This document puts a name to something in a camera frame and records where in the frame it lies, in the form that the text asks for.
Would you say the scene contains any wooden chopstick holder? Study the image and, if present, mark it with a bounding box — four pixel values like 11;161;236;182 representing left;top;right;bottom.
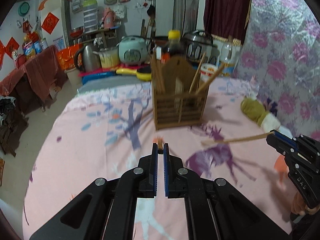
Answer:
150;55;210;131

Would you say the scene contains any dark sauce bottle yellow cap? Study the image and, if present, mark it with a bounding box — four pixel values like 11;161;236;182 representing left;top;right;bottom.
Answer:
160;30;186;64

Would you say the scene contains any dark wooden chair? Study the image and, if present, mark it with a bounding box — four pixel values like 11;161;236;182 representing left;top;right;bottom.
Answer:
0;115;29;157

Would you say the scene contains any olive plush with white cuff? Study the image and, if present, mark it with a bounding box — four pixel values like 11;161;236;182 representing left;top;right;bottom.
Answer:
240;97;281;134

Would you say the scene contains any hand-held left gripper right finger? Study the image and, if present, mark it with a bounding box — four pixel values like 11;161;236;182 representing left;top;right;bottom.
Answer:
163;142;292;240

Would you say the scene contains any red paper square decoration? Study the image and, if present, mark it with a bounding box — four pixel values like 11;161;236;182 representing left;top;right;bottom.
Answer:
41;11;60;34
3;37;20;61

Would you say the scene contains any clear plastic oil bottle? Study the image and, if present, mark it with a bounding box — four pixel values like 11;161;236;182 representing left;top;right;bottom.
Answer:
219;40;241;78

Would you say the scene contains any white refrigerator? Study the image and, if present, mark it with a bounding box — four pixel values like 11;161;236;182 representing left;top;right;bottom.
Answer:
38;0;73;48

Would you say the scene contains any black pressure cooker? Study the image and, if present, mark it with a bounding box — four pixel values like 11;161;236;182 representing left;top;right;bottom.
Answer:
182;30;216;64

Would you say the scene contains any yellow cooking oil bottle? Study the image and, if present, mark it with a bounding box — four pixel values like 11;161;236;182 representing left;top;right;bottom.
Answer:
22;35;37;61

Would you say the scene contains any cream cooking pot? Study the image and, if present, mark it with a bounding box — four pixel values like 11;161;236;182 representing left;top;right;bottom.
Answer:
94;47;120;68

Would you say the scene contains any green round plate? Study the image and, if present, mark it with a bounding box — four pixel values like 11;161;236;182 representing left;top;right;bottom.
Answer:
18;2;30;16

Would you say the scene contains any beige plastic bucket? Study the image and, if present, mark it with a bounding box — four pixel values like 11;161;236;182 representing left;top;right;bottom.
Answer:
65;68;83;87

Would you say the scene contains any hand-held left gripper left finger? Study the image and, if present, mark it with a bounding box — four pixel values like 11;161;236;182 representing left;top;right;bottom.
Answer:
29;142;158;240

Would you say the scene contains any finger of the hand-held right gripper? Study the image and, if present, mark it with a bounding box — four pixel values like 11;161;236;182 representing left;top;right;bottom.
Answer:
271;129;300;148
266;133;297;157

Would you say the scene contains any stainless steel kettle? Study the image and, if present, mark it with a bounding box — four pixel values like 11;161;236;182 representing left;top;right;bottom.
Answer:
74;44;102;73

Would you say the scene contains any heap of dark clothes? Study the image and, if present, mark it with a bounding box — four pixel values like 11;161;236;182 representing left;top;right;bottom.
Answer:
0;96;18;127

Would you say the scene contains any yellow ladle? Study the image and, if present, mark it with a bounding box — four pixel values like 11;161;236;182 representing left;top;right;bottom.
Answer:
116;66;153;81

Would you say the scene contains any blue plastic box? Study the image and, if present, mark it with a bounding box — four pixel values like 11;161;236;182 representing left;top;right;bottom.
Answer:
81;71;118;86

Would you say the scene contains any table with red cloth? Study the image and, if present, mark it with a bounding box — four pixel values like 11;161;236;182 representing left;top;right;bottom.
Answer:
0;45;69;111

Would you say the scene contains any person's right hand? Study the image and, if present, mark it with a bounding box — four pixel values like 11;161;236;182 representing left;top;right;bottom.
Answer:
291;192;317;216

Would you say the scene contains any orange gift bag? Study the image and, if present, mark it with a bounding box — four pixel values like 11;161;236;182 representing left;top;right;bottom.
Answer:
57;43;83;71

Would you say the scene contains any pink thermos flask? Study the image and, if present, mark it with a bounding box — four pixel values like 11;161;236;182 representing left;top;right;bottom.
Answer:
102;7;117;29

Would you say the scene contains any dark red curtain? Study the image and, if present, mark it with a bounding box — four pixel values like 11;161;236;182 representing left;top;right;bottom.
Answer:
204;0;253;46

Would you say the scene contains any pink deer print bed sheet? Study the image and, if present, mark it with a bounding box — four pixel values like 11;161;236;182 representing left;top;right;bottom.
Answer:
22;76;320;240

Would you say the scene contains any pale green rice cooker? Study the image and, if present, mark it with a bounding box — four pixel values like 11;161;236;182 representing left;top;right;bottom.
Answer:
118;36;149;66

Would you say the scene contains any red metal bowl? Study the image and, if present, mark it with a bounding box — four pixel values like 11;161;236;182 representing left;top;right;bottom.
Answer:
69;26;84;38

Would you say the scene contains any floral plastic wrapped mattress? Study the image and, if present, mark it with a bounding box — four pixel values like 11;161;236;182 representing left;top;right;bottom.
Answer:
234;0;320;143

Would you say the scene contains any stacked green food steamer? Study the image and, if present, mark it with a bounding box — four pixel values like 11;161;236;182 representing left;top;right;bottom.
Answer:
82;0;99;32

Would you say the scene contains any red and white bowl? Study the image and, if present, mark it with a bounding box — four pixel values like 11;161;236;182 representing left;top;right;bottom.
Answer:
200;63;221;83

